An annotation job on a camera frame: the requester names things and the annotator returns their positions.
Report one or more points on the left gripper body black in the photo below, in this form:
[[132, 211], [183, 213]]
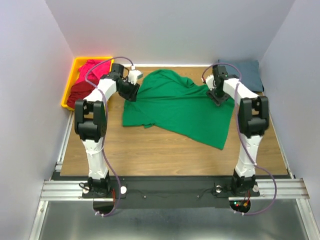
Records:
[[131, 92]]

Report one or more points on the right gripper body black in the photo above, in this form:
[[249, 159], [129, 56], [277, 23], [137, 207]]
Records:
[[219, 97]]

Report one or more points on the green t shirt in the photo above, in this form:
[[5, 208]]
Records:
[[175, 103]]

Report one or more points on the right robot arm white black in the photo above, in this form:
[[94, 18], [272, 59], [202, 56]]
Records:
[[252, 120]]

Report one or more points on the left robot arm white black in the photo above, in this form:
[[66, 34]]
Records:
[[90, 124]]

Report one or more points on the pink t shirt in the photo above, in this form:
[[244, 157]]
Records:
[[94, 74]]

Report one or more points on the folded blue grey t shirt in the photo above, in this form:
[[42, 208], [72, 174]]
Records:
[[249, 70]]

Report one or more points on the dark red t shirt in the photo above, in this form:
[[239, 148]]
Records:
[[78, 92]]

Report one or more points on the yellow plastic bin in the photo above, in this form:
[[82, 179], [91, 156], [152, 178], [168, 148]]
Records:
[[74, 74]]

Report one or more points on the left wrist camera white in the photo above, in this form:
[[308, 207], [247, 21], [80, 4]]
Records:
[[133, 76]]

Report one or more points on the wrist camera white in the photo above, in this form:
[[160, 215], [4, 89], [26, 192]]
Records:
[[133, 76], [209, 81]]

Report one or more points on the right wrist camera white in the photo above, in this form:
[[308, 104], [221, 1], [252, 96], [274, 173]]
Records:
[[209, 81]]

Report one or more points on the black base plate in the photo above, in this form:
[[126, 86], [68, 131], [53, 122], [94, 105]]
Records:
[[168, 192]]

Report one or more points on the aluminium rail frame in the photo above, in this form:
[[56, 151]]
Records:
[[63, 214]]

